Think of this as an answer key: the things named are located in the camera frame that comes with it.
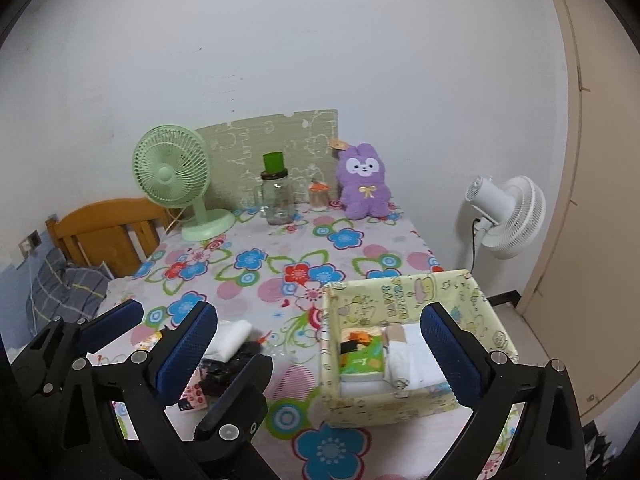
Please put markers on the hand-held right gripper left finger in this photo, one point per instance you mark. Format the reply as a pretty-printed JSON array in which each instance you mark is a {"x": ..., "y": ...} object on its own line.
[{"x": 187, "y": 350}]

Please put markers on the yellow printed storage box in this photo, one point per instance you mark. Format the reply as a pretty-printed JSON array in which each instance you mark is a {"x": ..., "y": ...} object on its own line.
[{"x": 395, "y": 290}]

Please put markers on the beige door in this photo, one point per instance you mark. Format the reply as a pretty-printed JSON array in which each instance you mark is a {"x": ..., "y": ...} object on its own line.
[{"x": 600, "y": 210}]

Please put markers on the small jar with orange lid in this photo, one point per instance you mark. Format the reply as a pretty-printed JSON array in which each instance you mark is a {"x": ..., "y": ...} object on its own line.
[{"x": 318, "y": 197}]

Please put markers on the purple plush bunny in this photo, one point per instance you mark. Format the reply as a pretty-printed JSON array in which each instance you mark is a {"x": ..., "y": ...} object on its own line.
[{"x": 362, "y": 190}]

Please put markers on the yellow cartoon tissue pack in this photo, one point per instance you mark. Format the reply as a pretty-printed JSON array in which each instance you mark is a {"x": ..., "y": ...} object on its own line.
[{"x": 149, "y": 342}]

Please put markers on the floral tablecloth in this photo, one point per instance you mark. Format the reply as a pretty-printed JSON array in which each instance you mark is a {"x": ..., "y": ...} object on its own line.
[{"x": 280, "y": 265}]

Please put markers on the beige rolled sock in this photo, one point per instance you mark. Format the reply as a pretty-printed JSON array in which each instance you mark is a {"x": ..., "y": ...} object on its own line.
[{"x": 397, "y": 347}]

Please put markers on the green patterned board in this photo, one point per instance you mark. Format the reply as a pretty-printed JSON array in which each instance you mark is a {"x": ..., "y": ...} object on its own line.
[{"x": 300, "y": 135}]

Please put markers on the glass jar mug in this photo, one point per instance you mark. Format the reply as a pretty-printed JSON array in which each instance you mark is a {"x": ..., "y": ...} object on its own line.
[{"x": 277, "y": 200}]

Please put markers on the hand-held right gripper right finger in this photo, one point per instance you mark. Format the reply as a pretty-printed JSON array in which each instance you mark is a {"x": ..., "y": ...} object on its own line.
[{"x": 445, "y": 355}]

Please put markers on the green desk fan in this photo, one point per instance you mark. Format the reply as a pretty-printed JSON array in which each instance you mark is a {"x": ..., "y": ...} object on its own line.
[{"x": 170, "y": 175}]

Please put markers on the red and pink patterned pouch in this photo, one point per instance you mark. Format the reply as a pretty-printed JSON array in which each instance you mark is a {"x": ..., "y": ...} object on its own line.
[{"x": 192, "y": 396}]

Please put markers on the white soft cloth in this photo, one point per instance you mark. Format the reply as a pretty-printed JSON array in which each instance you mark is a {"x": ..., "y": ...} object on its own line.
[{"x": 230, "y": 337}]

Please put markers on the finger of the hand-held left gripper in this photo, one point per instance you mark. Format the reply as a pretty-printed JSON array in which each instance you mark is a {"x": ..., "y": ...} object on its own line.
[
  {"x": 235, "y": 400},
  {"x": 117, "y": 316}
]

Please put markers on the black cloth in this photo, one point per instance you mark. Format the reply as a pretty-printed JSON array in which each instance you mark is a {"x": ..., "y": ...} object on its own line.
[{"x": 225, "y": 372}]

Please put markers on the wooden bed headboard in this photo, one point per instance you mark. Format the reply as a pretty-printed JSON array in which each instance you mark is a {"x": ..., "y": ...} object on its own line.
[{"x": 100, "y": 230}]

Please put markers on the green plastic cup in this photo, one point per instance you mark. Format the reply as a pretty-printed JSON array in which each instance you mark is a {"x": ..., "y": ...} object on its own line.
[{"x": 273, "y": 162}]

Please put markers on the white folded towel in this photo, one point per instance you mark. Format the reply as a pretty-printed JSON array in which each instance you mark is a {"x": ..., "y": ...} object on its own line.
[{"x": 425, "y": 366}]

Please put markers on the green and orange tissue pack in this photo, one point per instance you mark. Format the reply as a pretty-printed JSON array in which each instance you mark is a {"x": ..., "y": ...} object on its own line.
[{"x": 360, "y": 360}]

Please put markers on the wall socket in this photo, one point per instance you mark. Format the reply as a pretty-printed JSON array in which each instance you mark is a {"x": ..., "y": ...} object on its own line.
[{"x": 29, "y": 245}]

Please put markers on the grey plaid pillow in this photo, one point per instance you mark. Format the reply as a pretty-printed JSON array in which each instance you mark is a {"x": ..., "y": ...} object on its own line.
[{"x": 65, "y": 285}]

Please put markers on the white standing fan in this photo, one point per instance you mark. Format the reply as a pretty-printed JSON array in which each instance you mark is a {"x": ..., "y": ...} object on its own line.
[{"x": 515, "y": 220}]

